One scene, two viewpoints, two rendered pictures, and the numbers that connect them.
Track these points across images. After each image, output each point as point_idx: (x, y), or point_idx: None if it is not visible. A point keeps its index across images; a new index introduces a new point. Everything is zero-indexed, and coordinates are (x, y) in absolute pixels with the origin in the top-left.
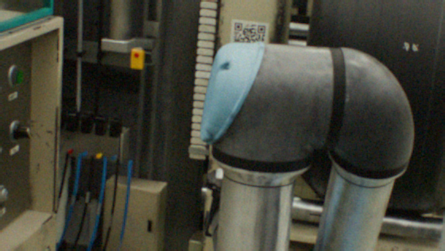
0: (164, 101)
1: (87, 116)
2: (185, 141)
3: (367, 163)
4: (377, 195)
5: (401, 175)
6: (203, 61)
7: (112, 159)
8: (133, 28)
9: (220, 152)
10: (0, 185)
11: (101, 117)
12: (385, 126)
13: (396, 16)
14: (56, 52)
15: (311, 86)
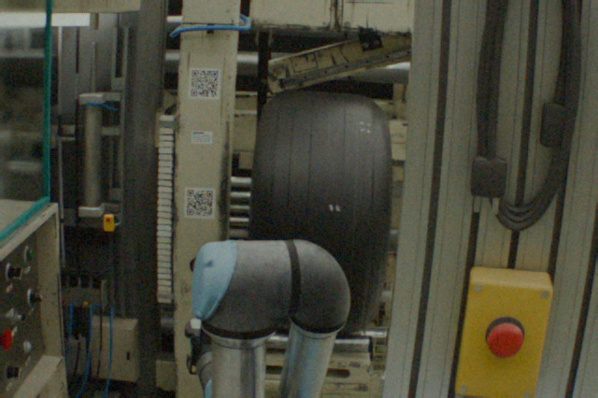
0: (129, 252)
1: (73, 273)
2: (146, 281)
3: (319, 323)
4: (326, 343)
5: None
6: (163, 222)
7: (96, 306)
8: (101, 193)
9: (210, 326)
10: (25, 340)
11: (84, 273)
12: (331, 297)
13: (321, 183)
14: (54, 231)
15: (276, 275)
